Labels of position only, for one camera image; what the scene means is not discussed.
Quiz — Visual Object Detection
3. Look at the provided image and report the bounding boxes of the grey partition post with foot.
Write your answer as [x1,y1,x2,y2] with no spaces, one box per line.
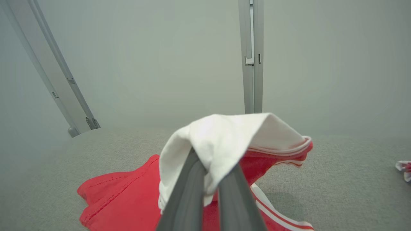
[2,0,101,138]

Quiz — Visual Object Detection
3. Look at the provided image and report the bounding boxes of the red white Bulls shorts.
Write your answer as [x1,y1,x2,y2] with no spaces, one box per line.
[395,160,411,183]

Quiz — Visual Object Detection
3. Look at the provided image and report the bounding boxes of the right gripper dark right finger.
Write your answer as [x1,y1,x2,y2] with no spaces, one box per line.
[218,164,268,231]

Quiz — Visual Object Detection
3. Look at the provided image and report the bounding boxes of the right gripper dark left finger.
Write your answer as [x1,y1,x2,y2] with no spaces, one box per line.
[156,148,207,231]

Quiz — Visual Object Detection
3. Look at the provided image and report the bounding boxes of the red white Bulls jersey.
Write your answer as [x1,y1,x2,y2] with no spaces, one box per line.
[77,112,315,231]

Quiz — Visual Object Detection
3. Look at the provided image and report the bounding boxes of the grey fabric sofa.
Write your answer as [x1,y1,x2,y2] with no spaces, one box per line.
[0,127,411,231]

